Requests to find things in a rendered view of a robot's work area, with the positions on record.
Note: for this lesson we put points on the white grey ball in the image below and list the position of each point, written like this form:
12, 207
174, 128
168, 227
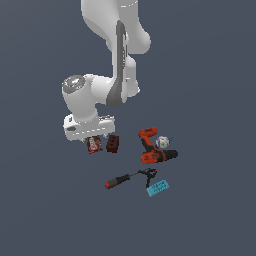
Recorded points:
162, 142

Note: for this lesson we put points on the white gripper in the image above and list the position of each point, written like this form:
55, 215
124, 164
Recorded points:
88, 128

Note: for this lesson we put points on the red white food box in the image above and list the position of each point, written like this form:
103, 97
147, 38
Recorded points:
94, 144

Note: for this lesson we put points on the light blue flat box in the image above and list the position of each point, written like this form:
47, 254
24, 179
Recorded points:
158, 188

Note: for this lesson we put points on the black spring clamp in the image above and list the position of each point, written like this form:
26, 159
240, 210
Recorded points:
148, 173

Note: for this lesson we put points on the black red-tipped screwdriver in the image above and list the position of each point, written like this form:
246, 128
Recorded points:
119, 180

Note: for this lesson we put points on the dark brown toy brick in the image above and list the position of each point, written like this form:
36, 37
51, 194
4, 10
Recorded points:
113, 143

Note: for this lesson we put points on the orange black power drill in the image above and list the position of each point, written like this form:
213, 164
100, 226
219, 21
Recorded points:
154, 148

